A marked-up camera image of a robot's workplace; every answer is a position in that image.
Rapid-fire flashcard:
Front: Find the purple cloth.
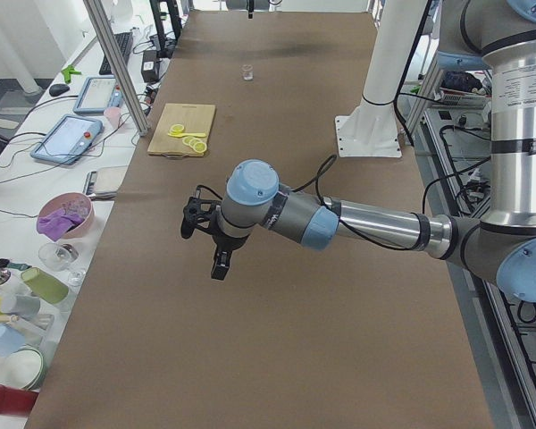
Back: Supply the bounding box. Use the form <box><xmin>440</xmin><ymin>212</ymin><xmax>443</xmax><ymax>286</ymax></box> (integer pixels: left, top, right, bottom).
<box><xmin>37</xmin><ymin>208</ymin><xmax>85</xmax><ymax>241</ymax></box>

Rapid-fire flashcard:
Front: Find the lemon slice far single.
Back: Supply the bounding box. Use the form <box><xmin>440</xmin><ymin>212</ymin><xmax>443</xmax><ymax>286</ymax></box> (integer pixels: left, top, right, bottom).
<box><xmin>169</xmin><ymin>123</ymin><xmax>185</xmax><ymax>136</ymax></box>

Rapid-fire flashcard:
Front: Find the grey cup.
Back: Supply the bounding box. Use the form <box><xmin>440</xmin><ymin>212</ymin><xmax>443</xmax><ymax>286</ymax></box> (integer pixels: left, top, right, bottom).
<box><xmin>0</xmin><ymin>294</ymin><xmax>41</xmax><ymax>319</ymax></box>

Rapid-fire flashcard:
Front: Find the aluminium frame post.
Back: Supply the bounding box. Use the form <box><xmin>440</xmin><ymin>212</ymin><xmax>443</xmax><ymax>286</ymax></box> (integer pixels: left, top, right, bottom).
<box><xmin>83</xmin><ymin>0</ymin><xmax>149</xmax><ymax>137</ymax></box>

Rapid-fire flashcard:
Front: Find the light blue cup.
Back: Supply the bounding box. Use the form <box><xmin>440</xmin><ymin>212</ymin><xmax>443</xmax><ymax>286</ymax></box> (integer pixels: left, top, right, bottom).
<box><xmin>0</xmin><ymin>324</ymin><xmax>26</xmax><ymax>357</ymax></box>

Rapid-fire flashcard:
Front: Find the blue teach pendant far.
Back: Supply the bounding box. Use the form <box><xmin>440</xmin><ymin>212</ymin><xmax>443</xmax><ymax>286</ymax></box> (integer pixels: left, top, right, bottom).
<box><xmin>73</xmin><ymin>75</ymin><xmax>123</xmax><ymax>115</ymax></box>

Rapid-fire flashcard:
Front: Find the green plastic cup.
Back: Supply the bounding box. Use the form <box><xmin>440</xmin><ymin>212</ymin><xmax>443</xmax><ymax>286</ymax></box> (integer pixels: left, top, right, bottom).
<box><xmin>20</xmin><ymin>267</ymin><xmax>69</xmax><ymax>305</ymax></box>

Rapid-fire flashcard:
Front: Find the black power adapter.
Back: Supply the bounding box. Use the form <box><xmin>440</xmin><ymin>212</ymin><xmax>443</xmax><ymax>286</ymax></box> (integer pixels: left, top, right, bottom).
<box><xmin>141</xmin><ymin>50</ymin><xmax>160</xmax><ymax>83</ymax></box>

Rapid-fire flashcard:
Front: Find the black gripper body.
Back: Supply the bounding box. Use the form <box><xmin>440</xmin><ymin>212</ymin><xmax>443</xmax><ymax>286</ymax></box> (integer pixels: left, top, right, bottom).
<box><xmin>209</xmin><ymin>203</ymin><xmax>250</xmax><ymax>254</ymax></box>

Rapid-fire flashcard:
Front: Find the clear glass measuring cup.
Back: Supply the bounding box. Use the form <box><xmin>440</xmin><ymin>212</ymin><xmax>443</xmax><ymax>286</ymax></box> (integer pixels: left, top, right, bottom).
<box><xmin>241</xmin><ymin>64</ymin><xmax>254</xmax><ymax>81</ymax></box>

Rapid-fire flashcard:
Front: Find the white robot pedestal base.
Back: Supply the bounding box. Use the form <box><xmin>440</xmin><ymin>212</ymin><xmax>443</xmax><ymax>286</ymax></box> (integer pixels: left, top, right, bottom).
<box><xmin>335</xmin><ymin>0</ymin><xmax>430</xmax><ymax>158</ymax></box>

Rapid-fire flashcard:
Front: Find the white green-rimmed bowl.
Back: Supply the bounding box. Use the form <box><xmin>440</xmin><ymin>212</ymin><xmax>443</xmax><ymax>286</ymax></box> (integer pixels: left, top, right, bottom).
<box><xmin>0</xmin><ymin>348</ymin><xmax>46</xmax><ymax>391</ymax></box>

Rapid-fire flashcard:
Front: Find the clear wine glass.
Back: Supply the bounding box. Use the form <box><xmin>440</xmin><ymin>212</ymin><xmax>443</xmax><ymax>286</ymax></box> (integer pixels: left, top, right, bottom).
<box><xmin>38</xmin><ymin>242</ymin><xmax>86</xmax><ymax>287</ymax></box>

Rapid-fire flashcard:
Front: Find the black computer mouse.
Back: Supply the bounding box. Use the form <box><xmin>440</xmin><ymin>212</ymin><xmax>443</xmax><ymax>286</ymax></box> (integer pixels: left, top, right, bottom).
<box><xmin>48</xmin><ymin>83</ymin><xmax>70</xmax><ymax>97</ymax></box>

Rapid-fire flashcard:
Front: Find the black keyboard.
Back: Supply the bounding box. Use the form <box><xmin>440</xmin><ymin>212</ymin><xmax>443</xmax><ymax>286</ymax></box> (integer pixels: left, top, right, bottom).
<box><xmin>98</xmin><ymin>31</ymin><xmax>135</xmax><ymax>76</ymax></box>

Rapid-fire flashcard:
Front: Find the pink bowl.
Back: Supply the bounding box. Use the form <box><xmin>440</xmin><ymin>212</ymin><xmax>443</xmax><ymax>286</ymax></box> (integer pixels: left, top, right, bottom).
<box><xmin>36</xmin><ymin>192</ymin><xmax>95</xmax><ymax>241</ymax></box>

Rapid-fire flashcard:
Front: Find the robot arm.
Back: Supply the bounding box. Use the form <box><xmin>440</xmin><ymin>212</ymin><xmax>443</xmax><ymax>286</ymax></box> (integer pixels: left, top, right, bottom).
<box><xmin>180</xmin><ymin>1</ymin><xmax>536</xmax><ymax>303</ymax></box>

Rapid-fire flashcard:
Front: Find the lemon slice stack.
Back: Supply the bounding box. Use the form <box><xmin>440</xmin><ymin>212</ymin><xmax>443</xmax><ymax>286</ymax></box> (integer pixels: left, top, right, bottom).
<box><xmin>190</xmin><ymin>139</ymin><xmax>207</xmax><ymax>154</ymax></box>

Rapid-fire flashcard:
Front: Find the red cup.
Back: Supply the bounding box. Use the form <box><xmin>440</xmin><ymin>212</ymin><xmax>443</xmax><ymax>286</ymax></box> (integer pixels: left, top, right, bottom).
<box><xmin>0</xmin><ymin>384</ymin><xmax>38</xmax><ymax>416</ymax></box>

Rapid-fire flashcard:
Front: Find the bamboo cutting board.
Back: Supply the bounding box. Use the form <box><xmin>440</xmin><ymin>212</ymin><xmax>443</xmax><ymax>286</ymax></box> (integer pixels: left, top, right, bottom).
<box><xmin>147</xmin><ymin>103</ymin><xmax>216</xmax><ymax>158</ymax></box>

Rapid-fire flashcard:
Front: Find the green 3d printed part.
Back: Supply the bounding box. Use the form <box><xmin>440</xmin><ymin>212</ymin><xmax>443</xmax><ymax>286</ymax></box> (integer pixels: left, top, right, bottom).
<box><xmin>61</xmin><ymin>64</ymin><xmax>81</xmax><ymax>84</ymax></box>

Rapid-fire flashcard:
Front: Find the blue teach pendant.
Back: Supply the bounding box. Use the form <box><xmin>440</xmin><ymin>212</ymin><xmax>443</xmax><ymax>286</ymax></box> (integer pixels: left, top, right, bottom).
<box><xmin>73</xmin><ymin>75</ymin><xmax>123</xmax><ymax>115</ymax></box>
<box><xmin>30</xmin><ymin>114</ymin><xmax>104</xmax><ymax>165</ymax></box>

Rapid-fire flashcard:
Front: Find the blue teach pendant near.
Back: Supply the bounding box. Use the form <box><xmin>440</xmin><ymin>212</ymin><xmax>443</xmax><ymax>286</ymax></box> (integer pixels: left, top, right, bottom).
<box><xmin>30</xmin><ymin>114</ymin><xmax>104</xmax><ymax>165</ymax></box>

